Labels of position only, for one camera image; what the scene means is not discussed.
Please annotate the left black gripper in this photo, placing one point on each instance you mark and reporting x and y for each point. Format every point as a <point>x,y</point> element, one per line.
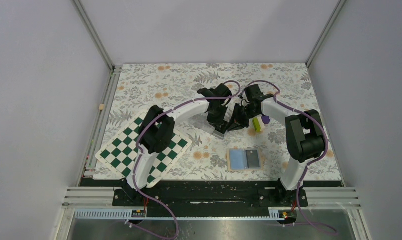
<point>217,123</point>

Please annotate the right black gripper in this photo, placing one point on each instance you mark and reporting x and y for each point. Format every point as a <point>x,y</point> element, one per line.
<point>237,122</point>

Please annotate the clear acrylic card box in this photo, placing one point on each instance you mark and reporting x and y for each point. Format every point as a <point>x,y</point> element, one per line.
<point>200,122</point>

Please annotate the tan card holder wallet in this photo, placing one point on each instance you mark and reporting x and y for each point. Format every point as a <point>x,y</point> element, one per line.
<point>236,160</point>

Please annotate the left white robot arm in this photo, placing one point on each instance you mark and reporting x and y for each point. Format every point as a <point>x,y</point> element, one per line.
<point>156,131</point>

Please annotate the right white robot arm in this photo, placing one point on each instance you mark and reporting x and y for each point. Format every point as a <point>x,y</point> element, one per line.
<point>306,140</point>

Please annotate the green purple toy brick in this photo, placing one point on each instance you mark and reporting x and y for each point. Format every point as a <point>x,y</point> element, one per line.
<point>259,122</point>

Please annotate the green white chessboard mat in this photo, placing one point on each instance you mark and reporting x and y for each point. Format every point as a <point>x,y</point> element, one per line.
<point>121,153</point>

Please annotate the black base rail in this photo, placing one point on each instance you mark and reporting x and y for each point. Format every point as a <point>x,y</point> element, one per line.
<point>196,199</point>

